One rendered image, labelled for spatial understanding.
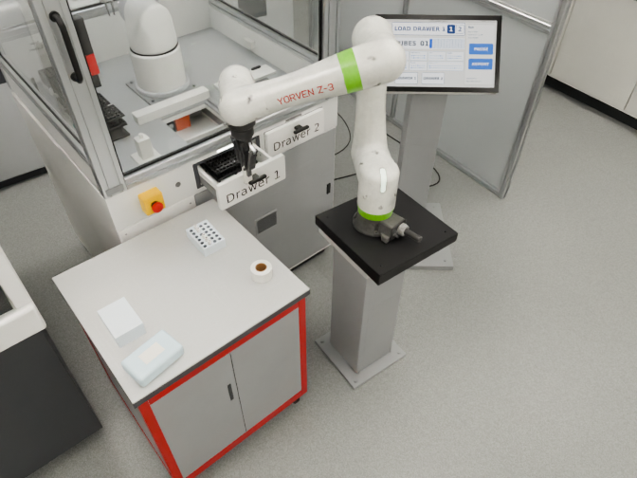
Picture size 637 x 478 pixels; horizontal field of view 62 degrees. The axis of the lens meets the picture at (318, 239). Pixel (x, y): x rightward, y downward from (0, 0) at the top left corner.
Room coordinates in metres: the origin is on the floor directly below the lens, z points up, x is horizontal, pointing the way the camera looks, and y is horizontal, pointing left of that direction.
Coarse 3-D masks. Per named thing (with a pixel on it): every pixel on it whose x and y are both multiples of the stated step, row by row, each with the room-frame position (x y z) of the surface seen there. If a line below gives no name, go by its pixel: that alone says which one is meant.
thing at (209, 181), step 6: (258, 150) 1.65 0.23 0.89; (258, 156) 1.66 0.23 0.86; (264, 156) 1.62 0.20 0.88; (270, 156) 1.61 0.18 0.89; (258, 162) 1.65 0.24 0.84; (198, 168) 1.54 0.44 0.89; (204, 174) 1.50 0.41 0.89; (204, 180) 1.50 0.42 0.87; (210, 180) 1.47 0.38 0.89; (216, 180) 1.54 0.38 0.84; (222, 180) 1.54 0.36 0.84; (210, 186) 1.46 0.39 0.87; (210, 192) 1.47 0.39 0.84
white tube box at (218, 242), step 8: (200, 224) 1.35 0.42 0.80; (208, 224) 1.35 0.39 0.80; (192, 232) 1.30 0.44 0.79; (200, 232) 1.30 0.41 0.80; (208, 232) 1.30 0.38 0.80; (216, 232) 1.30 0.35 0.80; (192, 240) 1.28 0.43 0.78; (200, 240) 1.27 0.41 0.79; (216, 240) 1.27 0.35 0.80; (224, 240) 1.27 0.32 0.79; (200, 248) 1.24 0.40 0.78; (208, 248) 1.23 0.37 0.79; (216, 248) 1.25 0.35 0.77
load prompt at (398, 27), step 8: (392, 24) 2.15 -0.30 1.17; (400, 24) 2.15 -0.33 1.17; (408, 24) 2.15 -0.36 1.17; (416, 24) 2.15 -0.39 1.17; (424, 24) 2.15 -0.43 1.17; (432, 24) 2.15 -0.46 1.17; (440, 24) 2.15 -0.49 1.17; (448, 24) 2.15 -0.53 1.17; (456, 24) 2.15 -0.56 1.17; (464, 24) 2.15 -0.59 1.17; (400, 32) 2.13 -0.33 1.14; (408, 32) 2.13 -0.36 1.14; (416, 32) 2.13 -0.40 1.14; (424, 32) 2.13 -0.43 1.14; (432, 32) 2.13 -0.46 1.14; (440, 32) 2.13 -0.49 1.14; (448, 32) 2.13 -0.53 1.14; (456, 32) 2.13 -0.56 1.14; (464, 32) 2.13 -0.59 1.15
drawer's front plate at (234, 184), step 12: (276, 156) 1.56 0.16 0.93; (264, 168) 1.52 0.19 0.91; (276, 168) 1.55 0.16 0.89; (228, 180) 1.43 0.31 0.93; (240, 180) 1.45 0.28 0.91; (264, 180) 1.52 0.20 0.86; (276, 180) 1.55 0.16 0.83; (216, 192) 1.40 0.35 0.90; (228, 192) 1.42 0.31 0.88; (240, 192) 1.45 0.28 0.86; (252, 192) 1.48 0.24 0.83; (228, 204) 1.41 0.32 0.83
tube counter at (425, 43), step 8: (424, 40) 2.11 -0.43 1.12; (432, 40) 2.11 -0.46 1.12; (440, 40) 2.11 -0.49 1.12; (448, 40) 2.11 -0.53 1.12; (456, 40) 2.11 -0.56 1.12; (424, 48) 2.09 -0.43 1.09; (432, 48) 2.09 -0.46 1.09; (440, 48) 2.09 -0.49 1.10; (448, 48) 2.09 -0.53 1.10; (456, 48) 2.08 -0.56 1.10
